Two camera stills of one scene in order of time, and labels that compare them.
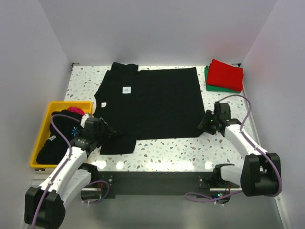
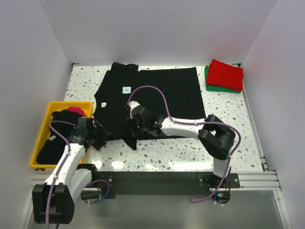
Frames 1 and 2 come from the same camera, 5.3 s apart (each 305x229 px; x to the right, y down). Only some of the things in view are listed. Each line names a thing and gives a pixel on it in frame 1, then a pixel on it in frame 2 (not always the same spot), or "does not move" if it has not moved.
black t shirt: x=148 y=104 does not move
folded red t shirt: x=221 y=75 does not move
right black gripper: x=203 y=124 -> x=133 y=119
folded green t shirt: x=210 y=87 does not move
